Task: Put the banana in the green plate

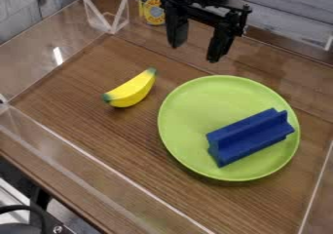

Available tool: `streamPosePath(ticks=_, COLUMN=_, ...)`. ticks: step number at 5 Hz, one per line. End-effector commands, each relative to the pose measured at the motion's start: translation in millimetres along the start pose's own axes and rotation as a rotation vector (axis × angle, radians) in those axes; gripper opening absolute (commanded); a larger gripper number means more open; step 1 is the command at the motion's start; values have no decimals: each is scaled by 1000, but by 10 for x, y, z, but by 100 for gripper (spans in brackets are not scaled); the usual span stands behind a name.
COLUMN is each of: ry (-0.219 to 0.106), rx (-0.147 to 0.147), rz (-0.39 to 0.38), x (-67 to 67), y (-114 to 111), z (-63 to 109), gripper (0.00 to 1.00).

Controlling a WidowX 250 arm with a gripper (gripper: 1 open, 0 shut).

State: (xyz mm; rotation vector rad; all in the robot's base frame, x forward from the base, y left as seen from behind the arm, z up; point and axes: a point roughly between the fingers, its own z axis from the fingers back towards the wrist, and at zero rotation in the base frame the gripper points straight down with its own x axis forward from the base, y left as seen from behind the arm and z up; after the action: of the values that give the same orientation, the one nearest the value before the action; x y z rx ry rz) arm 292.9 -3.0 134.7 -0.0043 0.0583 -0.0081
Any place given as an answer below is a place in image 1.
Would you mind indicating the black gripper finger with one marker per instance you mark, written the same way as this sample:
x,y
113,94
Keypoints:
x,y
220,42
177,24

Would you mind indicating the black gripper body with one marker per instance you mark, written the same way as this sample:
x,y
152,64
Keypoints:
x,y
208,11

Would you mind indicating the yellow toy banana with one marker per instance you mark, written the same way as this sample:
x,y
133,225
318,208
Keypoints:
x,y
128,94

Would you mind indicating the green round plate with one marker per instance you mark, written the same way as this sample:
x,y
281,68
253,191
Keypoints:
x,y
209,103

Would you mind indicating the yellow labelled tin can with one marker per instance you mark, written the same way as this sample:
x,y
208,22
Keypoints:
x,y
152,12

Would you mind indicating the blue foam block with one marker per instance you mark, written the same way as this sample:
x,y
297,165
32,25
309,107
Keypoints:
x,y
246,136

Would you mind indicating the clear acrylic corner bracket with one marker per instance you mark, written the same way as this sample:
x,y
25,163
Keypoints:
x,y
107,22

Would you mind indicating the clear acrylic tray wall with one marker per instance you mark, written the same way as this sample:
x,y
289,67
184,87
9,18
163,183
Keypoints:
x,y
109,199

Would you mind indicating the black metal table bracket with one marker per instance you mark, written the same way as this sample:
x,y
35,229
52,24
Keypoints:
x,y
56,226

